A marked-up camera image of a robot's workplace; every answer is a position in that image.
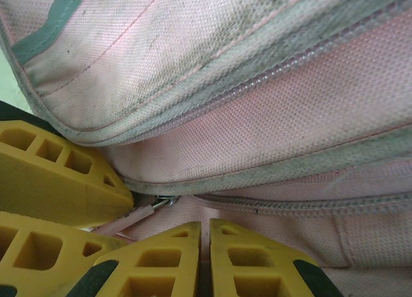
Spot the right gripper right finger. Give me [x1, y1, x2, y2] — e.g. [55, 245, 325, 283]
[209, 218, 330, 297]

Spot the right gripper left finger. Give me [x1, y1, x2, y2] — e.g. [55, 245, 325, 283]
[67, 221, 203, 297]

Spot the pink student backpack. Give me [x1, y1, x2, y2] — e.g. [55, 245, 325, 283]
[0, 0, 412, 297]

